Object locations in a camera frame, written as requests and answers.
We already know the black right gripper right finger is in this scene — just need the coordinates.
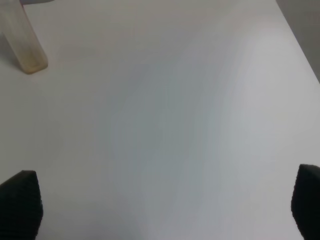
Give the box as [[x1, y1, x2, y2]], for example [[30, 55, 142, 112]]
[[291, 164, 320, 240]]

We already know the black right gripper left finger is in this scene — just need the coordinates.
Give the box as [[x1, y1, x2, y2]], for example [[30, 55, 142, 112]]
[[0, 170, 44, 240]]

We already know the clear plastic beverage bottle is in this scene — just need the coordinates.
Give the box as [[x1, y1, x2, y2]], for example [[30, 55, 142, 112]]
[[0, 0, 49, 74]]

